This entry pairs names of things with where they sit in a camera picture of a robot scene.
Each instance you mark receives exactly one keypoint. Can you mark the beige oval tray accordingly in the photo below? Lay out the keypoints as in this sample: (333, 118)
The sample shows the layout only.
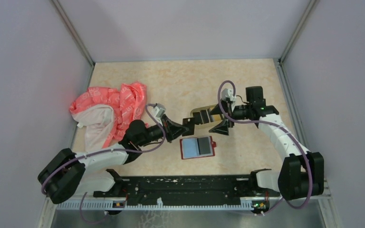
(211, 124)

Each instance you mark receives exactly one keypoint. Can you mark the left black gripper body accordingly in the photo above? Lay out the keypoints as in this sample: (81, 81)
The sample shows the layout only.
(167, 128)

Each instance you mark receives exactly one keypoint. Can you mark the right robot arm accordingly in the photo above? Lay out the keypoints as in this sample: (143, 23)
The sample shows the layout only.
(302, 171)

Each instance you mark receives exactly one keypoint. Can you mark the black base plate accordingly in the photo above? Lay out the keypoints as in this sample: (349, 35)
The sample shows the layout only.
(188, 190)

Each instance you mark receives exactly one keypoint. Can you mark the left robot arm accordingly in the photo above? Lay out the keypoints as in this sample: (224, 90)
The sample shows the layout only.
(70, 173)

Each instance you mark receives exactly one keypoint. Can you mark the black credit card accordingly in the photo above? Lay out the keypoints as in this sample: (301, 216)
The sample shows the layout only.
(201, 117)

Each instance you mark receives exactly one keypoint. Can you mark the red card holder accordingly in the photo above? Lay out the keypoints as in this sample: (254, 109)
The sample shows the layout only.
(197, 147)

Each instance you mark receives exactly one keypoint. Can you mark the gold credit card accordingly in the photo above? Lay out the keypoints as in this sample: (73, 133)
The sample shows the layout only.
(215, 114)

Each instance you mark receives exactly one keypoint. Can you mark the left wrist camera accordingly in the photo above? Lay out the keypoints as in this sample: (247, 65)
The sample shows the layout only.
(159, 110)

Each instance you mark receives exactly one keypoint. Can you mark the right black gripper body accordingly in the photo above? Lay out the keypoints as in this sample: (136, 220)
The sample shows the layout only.
(227, 109)

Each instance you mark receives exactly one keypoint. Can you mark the aluminium frame rail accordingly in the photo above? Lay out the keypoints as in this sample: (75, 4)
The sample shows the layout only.
(256, 204)

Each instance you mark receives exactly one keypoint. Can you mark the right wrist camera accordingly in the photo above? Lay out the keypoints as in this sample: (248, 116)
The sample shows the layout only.
(227, 95)

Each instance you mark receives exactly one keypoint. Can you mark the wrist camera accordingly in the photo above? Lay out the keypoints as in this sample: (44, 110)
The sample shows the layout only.
(227, 95)
(159, 110)

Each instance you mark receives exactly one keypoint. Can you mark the pink white cloth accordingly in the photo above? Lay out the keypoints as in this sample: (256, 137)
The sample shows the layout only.
(106, 112)

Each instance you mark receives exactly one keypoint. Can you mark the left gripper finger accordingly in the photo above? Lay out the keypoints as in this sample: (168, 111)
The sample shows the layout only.
(189, 122)
(191, 130)

